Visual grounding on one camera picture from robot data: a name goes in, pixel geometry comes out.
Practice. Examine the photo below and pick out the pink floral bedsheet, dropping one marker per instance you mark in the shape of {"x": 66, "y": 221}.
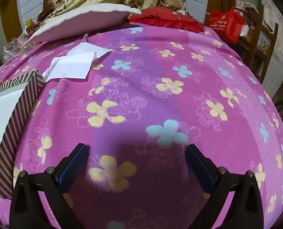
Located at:
{"x": 155, "y": 105}

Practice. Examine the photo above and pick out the striped gift box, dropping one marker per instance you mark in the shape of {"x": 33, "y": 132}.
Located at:
{"x": 24, "y": 105}

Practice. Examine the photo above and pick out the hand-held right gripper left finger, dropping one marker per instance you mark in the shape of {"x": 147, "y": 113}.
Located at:
{"x": 72, "y": 164}

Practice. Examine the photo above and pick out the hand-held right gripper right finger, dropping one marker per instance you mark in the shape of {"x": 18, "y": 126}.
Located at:
{"x": 200, "y": 167}

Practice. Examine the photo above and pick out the clear plastic bag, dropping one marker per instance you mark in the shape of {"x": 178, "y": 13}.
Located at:
{"x": 19, "y": 46}

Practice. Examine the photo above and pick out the wooden chair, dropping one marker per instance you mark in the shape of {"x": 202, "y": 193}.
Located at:
{"x": 258, "y": 43}

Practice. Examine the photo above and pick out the small yellow object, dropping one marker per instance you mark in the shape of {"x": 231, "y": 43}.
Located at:
{"x": 29, "y": 23}

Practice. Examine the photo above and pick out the red frilled cushion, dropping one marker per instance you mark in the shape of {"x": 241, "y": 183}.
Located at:
{"x": 165, "y": 18}

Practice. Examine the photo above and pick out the white cup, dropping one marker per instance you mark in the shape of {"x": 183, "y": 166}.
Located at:
{"x": 244, "y": 30}

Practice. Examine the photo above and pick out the white pillow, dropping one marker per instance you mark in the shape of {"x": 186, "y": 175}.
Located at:
{"x": 79, "y": 19}

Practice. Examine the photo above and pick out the red shopping bag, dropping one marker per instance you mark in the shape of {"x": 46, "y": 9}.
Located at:
{"x": 225, "y": 23}

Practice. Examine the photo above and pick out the white paper sheet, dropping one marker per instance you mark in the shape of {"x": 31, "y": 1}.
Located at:
{"x": 69, "y": 68}
{"x": 88, "y": 49}

